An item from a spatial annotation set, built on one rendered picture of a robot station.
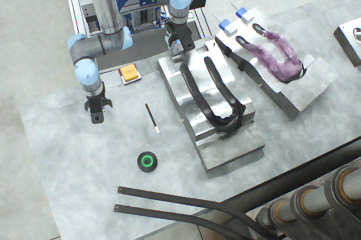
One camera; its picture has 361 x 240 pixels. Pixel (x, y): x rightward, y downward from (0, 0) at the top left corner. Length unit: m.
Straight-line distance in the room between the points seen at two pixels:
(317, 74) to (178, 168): 0.71
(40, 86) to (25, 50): 0.31
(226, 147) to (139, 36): 1.19
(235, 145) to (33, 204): 1.38
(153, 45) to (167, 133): 0.97
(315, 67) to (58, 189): 1.18
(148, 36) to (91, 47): 1.17
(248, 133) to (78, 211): 0.74
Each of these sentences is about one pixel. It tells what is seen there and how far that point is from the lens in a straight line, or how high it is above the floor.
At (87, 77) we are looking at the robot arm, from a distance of 1.28.
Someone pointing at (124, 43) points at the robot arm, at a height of 1.16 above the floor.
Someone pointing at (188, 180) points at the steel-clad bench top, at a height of 0.80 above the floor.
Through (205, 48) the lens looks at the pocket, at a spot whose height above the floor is 0.86.
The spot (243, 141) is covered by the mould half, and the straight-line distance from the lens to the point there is 1.56.
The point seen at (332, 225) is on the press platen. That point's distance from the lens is 1.14.
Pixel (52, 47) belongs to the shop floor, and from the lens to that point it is 2.80.
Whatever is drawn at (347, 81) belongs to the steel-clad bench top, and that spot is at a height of 0.80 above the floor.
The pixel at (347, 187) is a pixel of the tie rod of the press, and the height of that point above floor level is 1.57.
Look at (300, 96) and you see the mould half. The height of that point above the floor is 0.91.
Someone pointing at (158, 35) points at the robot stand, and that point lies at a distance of 2.50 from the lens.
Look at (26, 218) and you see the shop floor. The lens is 2.47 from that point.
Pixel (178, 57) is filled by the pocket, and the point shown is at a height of 0.86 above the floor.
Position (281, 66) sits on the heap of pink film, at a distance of 1.69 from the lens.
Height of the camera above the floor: 2.32
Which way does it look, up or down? 71 degrees down
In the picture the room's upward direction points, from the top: 9 degrees clockwise
